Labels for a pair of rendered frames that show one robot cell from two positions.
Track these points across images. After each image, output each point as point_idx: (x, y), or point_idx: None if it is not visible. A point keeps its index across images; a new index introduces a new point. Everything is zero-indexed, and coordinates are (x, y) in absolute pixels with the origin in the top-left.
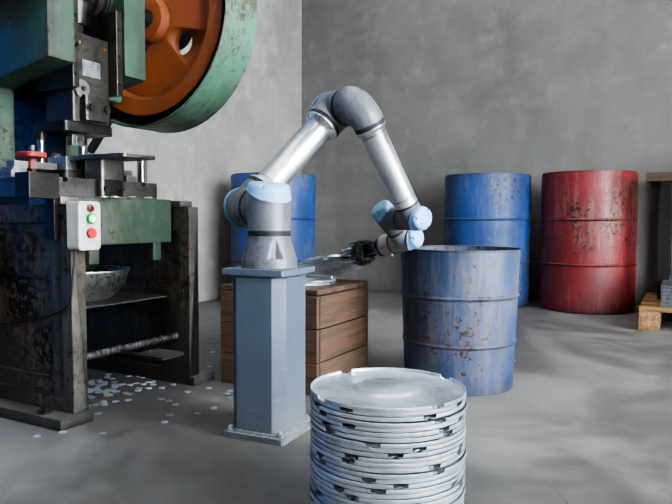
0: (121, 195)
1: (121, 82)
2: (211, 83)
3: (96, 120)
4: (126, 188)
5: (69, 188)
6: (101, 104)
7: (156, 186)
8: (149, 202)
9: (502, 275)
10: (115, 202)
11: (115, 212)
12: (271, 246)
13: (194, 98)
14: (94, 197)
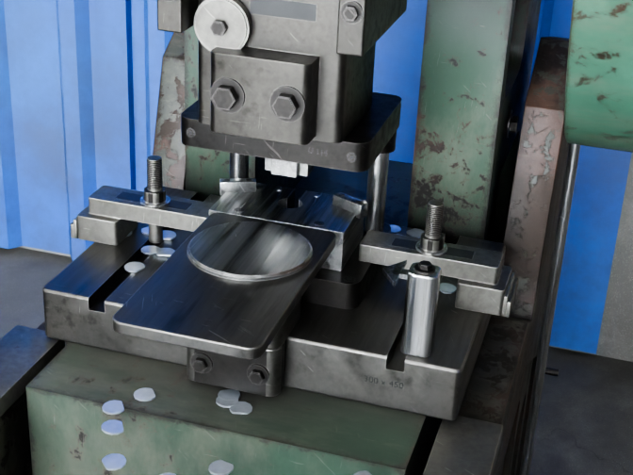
0: (259, 391)
1: (348, 8)
2: (630, 75)
3: (248, 136)
4: (316, 364)
5: (110, 330)
6: (270, 84)
7: (455, 380)
8: (300, 457)
9: None
10: (160, 429)
11: (160, 454)
12: None
13: (585, 117)
14: (86, 401)
